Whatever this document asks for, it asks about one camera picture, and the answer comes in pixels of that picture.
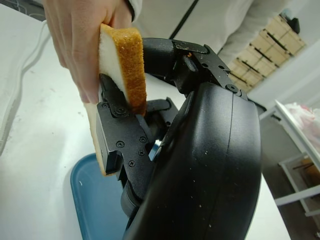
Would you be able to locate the person bare hand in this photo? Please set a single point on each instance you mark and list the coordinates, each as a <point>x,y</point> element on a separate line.
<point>77,32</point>

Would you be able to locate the blue rectangular tray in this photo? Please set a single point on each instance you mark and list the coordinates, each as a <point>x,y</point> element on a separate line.
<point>97,200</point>

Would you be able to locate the black floor object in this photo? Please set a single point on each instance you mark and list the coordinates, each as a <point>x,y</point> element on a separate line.
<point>293,22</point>

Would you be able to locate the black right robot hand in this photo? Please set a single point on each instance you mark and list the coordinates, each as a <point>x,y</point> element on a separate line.
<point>205,162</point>

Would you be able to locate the cream two-slot toaster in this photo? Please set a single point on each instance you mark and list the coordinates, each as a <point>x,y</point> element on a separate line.
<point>5,120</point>

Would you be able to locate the white shelf table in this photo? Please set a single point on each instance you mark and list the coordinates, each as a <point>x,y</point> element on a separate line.
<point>297,140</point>

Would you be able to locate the pink plastic bag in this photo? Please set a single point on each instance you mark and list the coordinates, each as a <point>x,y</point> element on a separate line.
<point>305,120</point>

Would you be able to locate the toast slice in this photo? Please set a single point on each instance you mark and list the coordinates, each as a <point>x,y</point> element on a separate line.
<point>130,62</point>

